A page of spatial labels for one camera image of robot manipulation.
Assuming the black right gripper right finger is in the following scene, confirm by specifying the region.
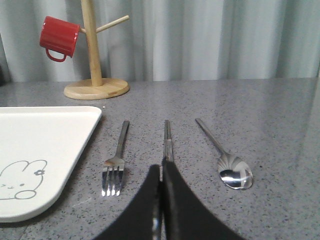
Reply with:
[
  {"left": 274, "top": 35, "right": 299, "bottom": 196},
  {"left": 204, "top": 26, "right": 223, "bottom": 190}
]
[{"left": 162, "top": 161, "right": 243, "bottom": 240}]

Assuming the wooden mug tree stand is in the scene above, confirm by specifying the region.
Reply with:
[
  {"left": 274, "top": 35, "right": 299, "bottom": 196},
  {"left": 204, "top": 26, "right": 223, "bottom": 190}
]
[{"left": 63, "top": 0, "right": 130, "bottom": 100}]

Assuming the silver fork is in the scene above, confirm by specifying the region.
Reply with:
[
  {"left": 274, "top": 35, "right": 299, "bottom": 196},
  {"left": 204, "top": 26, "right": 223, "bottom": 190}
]
[{"left": 101, "top": 120, "right": 130, "bottom": 197}]

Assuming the beige rabbit serving tray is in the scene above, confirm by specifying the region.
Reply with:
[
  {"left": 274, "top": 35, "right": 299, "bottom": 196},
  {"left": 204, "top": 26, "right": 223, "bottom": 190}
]
[{"left": 0, "top": 106, "right": 102, "bottom": 223}]

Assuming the silver spoon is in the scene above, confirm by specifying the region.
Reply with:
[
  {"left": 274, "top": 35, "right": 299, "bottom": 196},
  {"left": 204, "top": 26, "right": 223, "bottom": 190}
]
[{"left": 195, "top": 118, "right": 254, "bottom": 190}]

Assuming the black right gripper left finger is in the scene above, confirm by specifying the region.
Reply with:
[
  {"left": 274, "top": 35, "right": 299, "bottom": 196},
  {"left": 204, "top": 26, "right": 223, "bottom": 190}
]
[{"left": 95, "top": 164, "right": 161, "bottom": 240}]

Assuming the red ribbed mug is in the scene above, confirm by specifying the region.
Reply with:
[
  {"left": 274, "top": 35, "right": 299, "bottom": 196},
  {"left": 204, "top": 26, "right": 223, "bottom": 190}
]
[{"left": 39, "top": 16, "right": 81, "bottom": 63}]

